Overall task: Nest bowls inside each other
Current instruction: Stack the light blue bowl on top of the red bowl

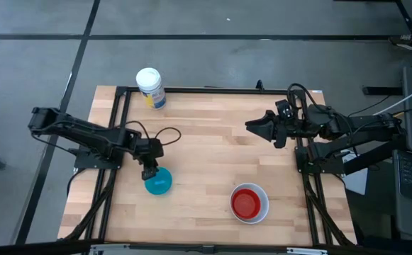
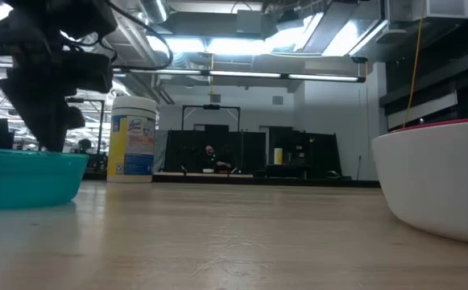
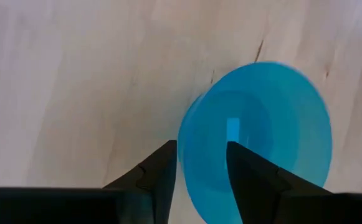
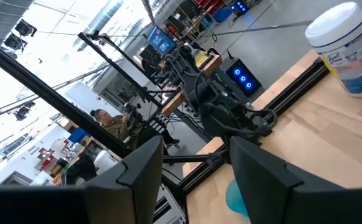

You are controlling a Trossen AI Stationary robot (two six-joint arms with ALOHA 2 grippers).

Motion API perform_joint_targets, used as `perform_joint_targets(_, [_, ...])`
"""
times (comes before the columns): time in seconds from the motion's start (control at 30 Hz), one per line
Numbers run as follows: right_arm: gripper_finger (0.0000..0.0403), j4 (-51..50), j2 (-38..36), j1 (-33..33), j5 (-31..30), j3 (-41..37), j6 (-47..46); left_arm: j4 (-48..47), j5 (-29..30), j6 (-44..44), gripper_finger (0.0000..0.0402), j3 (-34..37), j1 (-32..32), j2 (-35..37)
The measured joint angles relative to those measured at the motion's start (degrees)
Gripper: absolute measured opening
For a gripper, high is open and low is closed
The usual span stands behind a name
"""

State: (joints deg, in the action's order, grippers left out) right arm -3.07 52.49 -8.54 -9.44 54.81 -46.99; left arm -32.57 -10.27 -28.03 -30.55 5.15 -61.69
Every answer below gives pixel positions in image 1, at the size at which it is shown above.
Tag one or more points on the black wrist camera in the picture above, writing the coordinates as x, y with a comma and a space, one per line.
156, 148
285, 108

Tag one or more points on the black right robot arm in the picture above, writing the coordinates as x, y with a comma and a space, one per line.
351, 127

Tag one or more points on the person's shoe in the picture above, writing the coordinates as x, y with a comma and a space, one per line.
403, 41

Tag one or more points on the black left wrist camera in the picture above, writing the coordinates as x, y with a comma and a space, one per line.
156, 148

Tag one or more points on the small black clip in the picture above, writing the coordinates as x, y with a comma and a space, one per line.
259, 85

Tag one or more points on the white paper sheet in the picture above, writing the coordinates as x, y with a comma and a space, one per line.
356, 177

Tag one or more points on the red plastic bowl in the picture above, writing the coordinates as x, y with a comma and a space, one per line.
246, 204

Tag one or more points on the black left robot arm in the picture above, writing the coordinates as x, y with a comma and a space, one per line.
85, 132

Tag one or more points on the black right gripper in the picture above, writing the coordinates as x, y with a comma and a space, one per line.
292, 125

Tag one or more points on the black furniture foot bar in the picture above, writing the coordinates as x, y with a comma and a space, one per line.
381, 90

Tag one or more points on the white plastic bowl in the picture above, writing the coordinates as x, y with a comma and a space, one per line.
264, 205

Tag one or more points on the black aluminium table frame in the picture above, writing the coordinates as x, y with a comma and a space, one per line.
209, 90

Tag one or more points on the white disinfecting wipes canister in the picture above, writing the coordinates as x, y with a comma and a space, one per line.
151, 90

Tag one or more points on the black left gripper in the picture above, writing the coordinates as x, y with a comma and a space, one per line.
142, 150

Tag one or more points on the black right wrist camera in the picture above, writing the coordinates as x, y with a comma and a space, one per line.
285, 108

